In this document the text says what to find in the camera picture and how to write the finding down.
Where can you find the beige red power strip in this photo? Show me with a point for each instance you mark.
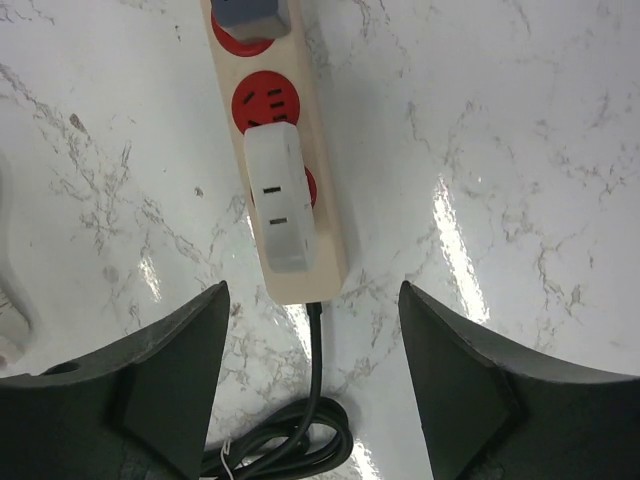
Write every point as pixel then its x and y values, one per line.
pixel 265 79

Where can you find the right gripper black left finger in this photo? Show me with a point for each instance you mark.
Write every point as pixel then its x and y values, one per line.
pixel 138 408

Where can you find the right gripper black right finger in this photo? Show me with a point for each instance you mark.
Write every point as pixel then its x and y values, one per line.
pixel 491 408

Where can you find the white adapter plug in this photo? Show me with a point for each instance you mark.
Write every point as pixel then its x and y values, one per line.
pixel 281 196

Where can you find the grey plug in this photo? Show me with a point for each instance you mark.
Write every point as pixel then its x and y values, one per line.
pixel 249 21

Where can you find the white power strip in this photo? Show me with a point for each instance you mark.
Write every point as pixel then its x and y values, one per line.
pixel 17 327

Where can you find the black plug with cable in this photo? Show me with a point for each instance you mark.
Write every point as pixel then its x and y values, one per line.
pixel 305 438

